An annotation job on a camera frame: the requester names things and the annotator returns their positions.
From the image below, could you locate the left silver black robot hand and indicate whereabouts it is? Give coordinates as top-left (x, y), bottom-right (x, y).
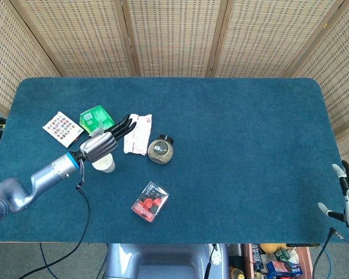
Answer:
top-left (79, 113), bottom-right (137, 163)

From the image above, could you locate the white paper cup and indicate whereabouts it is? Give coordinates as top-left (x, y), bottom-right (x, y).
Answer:
top-left (91, 153), bottom-right (116, 174)

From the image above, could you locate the green snack bag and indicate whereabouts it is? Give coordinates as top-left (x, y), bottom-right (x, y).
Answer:
top-left (79, 105), bottom-right (117, 138)

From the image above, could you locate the white red wet wipes pack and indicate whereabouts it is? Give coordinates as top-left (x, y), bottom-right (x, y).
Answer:
top-left (123, 113), bottom-right (153, 156)

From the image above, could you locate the white box with colourful pictures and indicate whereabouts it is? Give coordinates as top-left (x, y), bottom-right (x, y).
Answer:
top-left (42, 111), bottom-right (84, 149)

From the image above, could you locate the round glass jar black lid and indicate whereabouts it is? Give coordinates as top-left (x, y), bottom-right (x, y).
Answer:
top-left (147, 134), bottom-right (175, 166)

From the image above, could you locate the red storage crate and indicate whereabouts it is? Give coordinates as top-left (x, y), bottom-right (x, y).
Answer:
top-left (243, 243), bottom-right (314, 279)

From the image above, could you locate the clear box with red caps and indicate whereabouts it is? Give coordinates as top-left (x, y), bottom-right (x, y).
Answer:
top-left (130, 181), bottom-right (170, 224)

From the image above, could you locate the green can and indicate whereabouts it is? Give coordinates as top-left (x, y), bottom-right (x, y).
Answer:
top-left (275, 249), bottom-right (293, 264)

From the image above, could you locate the blue snack packet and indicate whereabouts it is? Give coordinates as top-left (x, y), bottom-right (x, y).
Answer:
top-left (266, 260), bottom-right (305, 278)

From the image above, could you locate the orange fruit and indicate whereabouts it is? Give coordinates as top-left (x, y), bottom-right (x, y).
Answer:
top-left (259, 243), bottom-right (280, 255)

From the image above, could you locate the grey blue robot torso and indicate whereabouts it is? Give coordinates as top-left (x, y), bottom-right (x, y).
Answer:
top-left (104, 243), bottom-right (230, 279)

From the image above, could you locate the woven bamboo folding screen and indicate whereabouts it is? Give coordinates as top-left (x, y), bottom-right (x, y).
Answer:
top-left (0, 0), bottom-right (349, 170)

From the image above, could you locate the blue felt table cover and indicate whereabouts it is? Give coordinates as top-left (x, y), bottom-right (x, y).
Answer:
top-left (0, 77), bottom-right (349, 244)

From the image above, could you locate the black right hand cable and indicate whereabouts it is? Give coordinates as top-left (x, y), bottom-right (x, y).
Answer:
top-left (313, 227), bottom-right (349, 279)

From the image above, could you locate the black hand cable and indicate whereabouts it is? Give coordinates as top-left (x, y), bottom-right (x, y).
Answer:
top-left (313, 227), bottom-right (349, 279)
top-left (17, 158), bottom-right (91, 279)

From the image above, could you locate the black left hand cable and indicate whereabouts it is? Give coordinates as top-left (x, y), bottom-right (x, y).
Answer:
top-left (17, 158), bottom-right (91, 279)

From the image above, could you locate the blue floor cable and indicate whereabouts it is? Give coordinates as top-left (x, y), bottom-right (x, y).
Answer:
top-left (40, 243), bottom-right (59, 279)

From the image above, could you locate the black cable on torso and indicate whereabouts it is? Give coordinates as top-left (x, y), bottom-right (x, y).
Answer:
top-left (204, 243), bottom-right (219, 279)

